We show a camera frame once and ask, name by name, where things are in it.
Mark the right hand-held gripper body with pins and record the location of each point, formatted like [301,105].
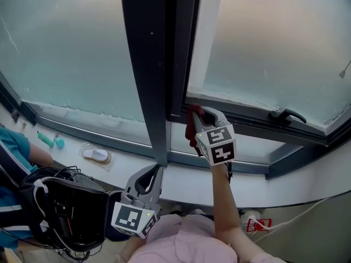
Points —
[219,147]

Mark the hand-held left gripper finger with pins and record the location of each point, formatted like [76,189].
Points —
[159,185]
[131,179]

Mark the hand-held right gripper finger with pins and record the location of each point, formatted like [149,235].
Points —
[199,125]
[222,118]

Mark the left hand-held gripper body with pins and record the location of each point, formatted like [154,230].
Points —
[126,219]

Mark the dark red cloth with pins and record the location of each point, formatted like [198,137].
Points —
[190,130]

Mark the person's left forearm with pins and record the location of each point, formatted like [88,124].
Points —
[133,249]

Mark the low clear window pane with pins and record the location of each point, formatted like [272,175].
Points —
[246,152]

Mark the person's left white shoe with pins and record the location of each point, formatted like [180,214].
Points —
[176,209]

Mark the person's white shoe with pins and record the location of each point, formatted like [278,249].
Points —
[198,211]
[176,209]

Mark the person's right white shoe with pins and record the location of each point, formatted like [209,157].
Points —
[198,211]

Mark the person's pink shirt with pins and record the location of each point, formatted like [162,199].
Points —
[178,242]

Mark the small teal cap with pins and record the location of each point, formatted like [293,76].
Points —
[59,142]

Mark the white-edged frosted window pane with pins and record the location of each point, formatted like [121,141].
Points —
[274,51]

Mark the red-printed clear plastic bag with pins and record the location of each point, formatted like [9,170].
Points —
[259,225]

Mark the teal bottle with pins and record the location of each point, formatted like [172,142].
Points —
[45,140]

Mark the pale partition panel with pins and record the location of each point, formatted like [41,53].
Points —
[315,234]

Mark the wide frosted window pane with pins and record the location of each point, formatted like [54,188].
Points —
[68,51]

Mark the frosted window with dark frame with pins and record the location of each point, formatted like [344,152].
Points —
[148,64]

